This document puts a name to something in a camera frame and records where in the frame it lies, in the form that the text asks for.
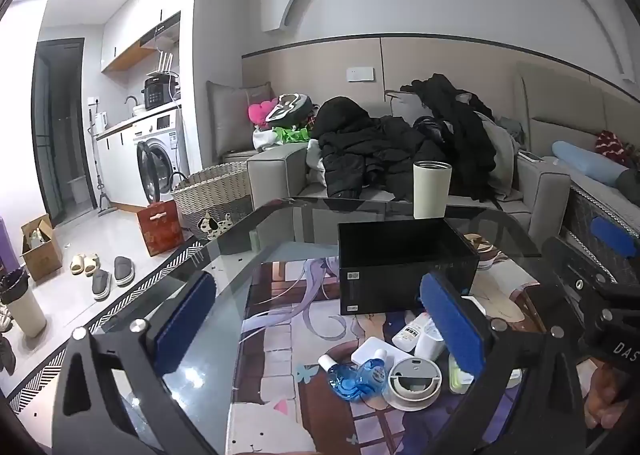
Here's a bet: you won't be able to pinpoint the black puffer jacket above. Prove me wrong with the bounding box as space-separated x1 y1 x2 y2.
310 96 446 199

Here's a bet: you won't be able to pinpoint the green white bag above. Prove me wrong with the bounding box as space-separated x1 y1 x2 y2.
252 125 311 152

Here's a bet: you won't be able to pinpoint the red patterned cloth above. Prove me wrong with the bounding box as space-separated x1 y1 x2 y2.
594 130 633 166

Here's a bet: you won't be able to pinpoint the pink plush toy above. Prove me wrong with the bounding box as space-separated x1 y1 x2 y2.
248 100 278 126

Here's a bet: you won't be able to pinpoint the dark shoe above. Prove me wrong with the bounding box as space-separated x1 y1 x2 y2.
0 335 17 376

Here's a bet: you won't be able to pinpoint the black white striped rug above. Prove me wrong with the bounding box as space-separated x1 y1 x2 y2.
7 235 211 416

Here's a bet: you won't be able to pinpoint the cardboard box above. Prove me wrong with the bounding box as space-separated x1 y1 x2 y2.
20 214 63 282

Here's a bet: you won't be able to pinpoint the white tumbler cup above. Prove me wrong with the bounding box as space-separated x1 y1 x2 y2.
412 161 453 220

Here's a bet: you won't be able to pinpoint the black clothes pile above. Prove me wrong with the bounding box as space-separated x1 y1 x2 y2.
400 74 501 202

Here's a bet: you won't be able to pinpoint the round white case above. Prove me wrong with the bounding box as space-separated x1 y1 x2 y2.
382 356 443 411

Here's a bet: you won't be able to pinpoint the red gift bag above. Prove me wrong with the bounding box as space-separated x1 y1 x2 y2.
136 200 185 257

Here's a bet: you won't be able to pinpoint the blue bolster pillow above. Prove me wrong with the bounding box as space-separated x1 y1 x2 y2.
551 141 631 186

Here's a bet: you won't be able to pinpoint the black white dog plush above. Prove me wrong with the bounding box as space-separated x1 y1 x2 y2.
196 212 236 240

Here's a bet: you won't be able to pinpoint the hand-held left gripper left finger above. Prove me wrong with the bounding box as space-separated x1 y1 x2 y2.
51 270 229 455

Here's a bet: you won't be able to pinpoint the printed cartoon mat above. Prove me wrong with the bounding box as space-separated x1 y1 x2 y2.
225 235 551 455

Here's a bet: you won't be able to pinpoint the black rectangular box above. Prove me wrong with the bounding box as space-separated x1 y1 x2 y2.
338 217 481 317

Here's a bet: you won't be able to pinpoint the round patterned tin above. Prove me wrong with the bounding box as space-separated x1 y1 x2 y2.
462 233 502 270

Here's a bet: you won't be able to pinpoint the grey fabric sofa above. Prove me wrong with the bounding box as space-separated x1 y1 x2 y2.
246 137 572 256

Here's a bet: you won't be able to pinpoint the white washing machine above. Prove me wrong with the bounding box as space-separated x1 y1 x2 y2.
132 107 190 208

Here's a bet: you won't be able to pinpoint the black white helmet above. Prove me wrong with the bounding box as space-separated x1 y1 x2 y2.
263 93 313 128

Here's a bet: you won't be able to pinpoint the white wall cabinets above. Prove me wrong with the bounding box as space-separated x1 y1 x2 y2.
100 0 183 73

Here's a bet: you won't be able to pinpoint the white labelled bottle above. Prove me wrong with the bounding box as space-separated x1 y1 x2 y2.
391 312 432 353

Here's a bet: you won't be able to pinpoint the blue transparent bottle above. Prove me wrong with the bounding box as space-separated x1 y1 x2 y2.
318 347 388 402

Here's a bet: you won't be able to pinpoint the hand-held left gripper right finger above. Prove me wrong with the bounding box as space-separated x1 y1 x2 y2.
419 273 588 455

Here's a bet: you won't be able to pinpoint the mop with stand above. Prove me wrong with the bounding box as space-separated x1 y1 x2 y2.
87 107 116 216

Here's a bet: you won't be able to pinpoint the grey blanket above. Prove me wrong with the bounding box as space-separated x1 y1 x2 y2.
480 112 524 202

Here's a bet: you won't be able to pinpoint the green bottle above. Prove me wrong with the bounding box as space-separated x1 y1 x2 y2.
448 352 476 395

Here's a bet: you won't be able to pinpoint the woven laundry basket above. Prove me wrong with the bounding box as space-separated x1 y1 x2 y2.
171 162 253 241

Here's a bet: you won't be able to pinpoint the grey slipper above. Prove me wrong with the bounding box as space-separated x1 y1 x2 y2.
114 256 136 287
91 269 112 301

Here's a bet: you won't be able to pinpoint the purple rolled mat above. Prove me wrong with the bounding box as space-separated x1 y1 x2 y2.
0 215 21 276

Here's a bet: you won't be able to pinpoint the white plastic jar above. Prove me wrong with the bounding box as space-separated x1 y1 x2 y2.
415 322 446 362

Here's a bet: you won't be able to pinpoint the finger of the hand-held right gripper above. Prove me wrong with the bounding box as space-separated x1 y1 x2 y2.
542 236 609 304
591 216 640 259

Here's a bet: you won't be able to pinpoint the dark cloth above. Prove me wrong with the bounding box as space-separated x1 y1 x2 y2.
616 167 640 198

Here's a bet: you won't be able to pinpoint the person's right hand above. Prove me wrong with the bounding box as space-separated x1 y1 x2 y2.
584 364 632 431

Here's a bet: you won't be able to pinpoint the small white box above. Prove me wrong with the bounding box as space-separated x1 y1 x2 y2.
351 336 401 368

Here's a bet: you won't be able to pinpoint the white trash bin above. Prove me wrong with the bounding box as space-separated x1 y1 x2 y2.
0 269 47 338

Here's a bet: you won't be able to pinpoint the black framed door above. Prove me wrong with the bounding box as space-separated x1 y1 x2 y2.
32 37 98 228

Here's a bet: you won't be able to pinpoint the white counter cabinet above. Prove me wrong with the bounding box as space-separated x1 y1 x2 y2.
96 127 146 210

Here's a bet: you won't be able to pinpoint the light grey cushion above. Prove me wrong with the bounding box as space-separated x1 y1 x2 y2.
385 90 426 120

